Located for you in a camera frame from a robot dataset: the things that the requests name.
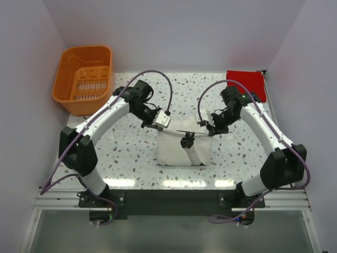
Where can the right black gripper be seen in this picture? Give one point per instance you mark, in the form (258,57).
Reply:
(213,130)

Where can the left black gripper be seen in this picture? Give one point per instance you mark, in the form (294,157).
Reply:
(149,124)

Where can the white t shirt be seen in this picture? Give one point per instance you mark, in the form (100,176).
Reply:
(184,144)

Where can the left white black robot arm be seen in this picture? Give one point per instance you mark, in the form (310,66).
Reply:
(77,145)

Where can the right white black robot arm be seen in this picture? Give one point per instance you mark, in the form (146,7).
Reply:
(285,160)

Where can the red folded t shirt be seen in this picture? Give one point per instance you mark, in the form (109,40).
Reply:
(253,81)

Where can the orange plastic basket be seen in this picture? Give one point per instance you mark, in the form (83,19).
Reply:
(85,78)

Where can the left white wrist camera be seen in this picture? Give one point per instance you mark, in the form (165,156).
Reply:
(162,120)

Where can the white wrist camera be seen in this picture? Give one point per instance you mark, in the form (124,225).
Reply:
(162,120)
(204,118)

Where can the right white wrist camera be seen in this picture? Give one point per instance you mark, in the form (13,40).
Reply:
(204,118)

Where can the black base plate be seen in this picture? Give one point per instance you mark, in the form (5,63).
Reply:
(122,204)

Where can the aluminium rail frame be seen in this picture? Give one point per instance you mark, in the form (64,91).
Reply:
(180,218)

